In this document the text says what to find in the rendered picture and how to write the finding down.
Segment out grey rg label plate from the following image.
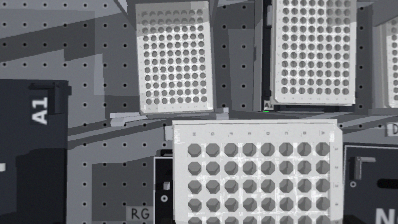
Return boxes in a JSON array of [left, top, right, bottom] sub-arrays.
[[126, 206, 153, 221]]

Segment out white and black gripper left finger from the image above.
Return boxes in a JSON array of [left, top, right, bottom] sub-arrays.
[[160, 217, 176, 224]]

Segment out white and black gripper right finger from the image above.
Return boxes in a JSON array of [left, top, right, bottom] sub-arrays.
[[342, 215, 366, 224]]

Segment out dark grey rectangular nest plate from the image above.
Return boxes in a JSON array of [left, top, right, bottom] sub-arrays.
[[343, 142, 398, 224]]

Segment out grey perforated base plate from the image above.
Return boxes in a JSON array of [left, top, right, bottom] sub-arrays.
[[0, 0, 398, 224]]

